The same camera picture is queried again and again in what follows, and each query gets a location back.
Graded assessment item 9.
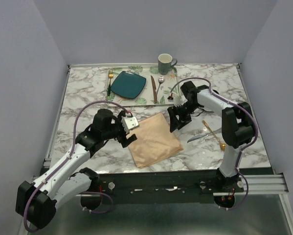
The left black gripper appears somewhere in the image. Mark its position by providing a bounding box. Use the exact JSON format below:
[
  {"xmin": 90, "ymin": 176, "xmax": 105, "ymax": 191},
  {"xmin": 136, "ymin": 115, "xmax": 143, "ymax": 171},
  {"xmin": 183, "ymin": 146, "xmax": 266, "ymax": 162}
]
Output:
[{"xmin": 103, "ymin": 111, "xmax": 137, "ymax": 147}]

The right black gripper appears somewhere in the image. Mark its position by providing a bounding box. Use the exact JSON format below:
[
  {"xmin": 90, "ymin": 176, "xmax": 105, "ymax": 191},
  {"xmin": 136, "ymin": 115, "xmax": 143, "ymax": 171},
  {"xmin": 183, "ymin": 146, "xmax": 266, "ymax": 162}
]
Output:
[{"xmin": 167, "ymin": 101, "xmax": 201, "ymax": 133}]

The orange cloth napkin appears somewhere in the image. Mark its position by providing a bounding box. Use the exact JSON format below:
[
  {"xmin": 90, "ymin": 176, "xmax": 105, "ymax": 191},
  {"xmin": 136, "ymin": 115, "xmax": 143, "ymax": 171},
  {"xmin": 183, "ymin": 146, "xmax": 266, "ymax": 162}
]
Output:
[{"xmin": 129, "ymin": 113, "xmax": 183, "ymax": 168}]

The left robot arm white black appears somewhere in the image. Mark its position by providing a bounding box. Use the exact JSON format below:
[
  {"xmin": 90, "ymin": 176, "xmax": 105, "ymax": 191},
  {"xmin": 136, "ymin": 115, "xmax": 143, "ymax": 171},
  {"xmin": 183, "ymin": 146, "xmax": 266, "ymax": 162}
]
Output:
[{"xmin": 15, "ymin": 109, "xmax": 139, "ymax": 233}]

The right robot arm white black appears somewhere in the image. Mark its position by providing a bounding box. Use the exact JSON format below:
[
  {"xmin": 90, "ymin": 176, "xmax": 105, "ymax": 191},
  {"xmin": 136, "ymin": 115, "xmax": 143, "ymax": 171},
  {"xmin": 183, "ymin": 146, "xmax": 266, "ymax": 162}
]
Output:
[{"xmin": 167, "ymin": 79, "xmax": 258, "ymax": 192}]

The silver table knife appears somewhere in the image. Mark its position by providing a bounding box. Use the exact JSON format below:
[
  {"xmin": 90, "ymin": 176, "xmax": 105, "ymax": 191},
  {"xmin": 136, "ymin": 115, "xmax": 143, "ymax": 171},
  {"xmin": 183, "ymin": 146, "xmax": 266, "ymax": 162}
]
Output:
[{"xmin": 187, "ymin": 134, "xmax": 208, "ymax": 143}]

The leaf pattern serving tray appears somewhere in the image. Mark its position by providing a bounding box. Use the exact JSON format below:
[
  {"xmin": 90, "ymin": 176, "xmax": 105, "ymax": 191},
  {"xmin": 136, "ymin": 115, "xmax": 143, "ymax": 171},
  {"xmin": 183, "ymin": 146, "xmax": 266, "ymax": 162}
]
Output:
[{"xmin": 106, "ymin": 65, "xmax": 180, "ymax": 107}]

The silver spoon on tray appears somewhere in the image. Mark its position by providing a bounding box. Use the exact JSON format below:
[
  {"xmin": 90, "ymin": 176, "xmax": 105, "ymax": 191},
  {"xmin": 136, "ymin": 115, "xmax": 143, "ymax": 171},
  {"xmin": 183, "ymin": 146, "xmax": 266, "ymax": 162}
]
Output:
[{"xmin": 156, "ymin": 76, "xmax": 165, "ymax": 94}]

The gold spoon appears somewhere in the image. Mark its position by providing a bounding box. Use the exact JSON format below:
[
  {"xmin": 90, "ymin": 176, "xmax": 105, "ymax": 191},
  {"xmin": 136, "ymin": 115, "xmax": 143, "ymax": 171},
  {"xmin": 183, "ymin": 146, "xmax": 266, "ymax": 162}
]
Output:
[{"xmin": 202, "ymin": 120, "xmax": 226, "ymax": 151}]

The teal square plate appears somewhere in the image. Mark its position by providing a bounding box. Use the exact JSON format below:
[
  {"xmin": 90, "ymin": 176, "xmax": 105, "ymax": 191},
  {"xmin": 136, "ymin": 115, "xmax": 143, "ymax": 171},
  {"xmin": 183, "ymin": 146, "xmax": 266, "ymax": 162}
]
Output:
[{"xmin": 111, "ymin": 71, "xmax": 146, "ymax": 99}]

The grey green mug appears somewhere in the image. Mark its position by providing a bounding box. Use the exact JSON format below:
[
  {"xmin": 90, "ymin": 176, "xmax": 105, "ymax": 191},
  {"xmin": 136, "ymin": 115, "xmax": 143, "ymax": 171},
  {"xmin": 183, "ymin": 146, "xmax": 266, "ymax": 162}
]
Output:
[{"xmin": 158, "ymin": 53, "xmax": 178, "ymax": 75}]

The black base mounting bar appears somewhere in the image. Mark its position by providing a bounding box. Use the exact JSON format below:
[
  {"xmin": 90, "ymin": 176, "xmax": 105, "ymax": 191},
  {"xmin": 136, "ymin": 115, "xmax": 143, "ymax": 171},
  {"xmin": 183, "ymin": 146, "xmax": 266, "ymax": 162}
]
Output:
[{"xmin": 88, "ymin": 170, "xmax": 244, "ymax": 204}]

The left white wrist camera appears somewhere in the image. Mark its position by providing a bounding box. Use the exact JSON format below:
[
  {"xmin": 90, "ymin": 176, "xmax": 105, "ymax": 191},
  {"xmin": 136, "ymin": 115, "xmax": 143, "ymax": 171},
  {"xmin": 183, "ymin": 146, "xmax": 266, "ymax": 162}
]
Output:
[{"xmin": 121, "ymin": 116, "xmax": 139, "ymax": 134}]

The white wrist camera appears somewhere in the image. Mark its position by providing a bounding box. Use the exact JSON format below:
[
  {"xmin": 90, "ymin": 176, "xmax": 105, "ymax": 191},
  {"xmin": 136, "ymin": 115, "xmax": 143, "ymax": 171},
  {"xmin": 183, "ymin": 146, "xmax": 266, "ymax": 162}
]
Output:
[
  {"xmin": 167, "ymin": 94, "xmax": 183, "ymax": 107},
  {"xmin": 121, "ymin": 116, "xmax": 139, "ymax": 134}
]

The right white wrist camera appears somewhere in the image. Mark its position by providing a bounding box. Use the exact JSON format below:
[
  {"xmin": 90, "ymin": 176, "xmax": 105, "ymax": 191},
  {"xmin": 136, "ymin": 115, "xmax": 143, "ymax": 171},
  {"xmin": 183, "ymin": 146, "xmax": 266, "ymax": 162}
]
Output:
[{"xmin": 167, "ymin": 94, "xmax": 183, "ymax": 107}]

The brown handled knife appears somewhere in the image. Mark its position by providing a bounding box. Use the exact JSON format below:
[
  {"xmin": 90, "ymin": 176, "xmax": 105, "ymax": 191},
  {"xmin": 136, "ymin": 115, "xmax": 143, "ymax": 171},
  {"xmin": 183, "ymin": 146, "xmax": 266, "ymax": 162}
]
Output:
[{"xmin": 151, "ymin": 75, "xmax": 158, "ymax": 103}]

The gold fork green handle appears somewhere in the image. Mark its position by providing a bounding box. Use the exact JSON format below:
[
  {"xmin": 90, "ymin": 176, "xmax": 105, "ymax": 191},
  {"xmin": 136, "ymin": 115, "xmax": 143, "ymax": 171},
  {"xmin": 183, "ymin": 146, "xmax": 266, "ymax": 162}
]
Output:
[{"xmin": 107, "ymin": 69, "xmax": 113, "ymax": 96}]

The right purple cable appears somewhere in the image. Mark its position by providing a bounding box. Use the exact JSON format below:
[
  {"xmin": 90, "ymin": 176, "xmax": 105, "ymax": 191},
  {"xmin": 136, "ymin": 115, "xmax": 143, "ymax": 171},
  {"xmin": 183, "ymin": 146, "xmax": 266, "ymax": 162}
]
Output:
[{"xmin": 169, "ymin": 77, "xmax": 259, "ymax": 211}]

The purple cable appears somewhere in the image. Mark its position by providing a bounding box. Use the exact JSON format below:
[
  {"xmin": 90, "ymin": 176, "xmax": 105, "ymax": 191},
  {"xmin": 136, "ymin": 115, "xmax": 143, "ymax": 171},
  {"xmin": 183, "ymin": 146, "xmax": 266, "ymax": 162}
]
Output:
[
  {"xmin": 169, "ymin": 77, "xmax": 259, "ymax": 211},
  {"xmin": 23, "ymin": 100, "xmax": 132, "ymax": 232}
]

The aluminium frame rail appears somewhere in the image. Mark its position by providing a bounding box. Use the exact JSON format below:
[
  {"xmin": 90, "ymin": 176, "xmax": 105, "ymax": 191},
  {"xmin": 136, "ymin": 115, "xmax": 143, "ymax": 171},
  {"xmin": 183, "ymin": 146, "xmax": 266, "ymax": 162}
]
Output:
[{"xmin": 28, "ymin": 175, "xmax": 290, "ymax": 195}]

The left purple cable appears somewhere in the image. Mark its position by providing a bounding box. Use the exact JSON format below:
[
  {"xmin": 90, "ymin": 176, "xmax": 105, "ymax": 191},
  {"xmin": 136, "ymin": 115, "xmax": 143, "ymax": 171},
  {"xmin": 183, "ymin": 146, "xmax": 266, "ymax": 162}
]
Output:
[{"xmin": 23, "ymin": 100, "xmax": 132, "ymax": 232}]

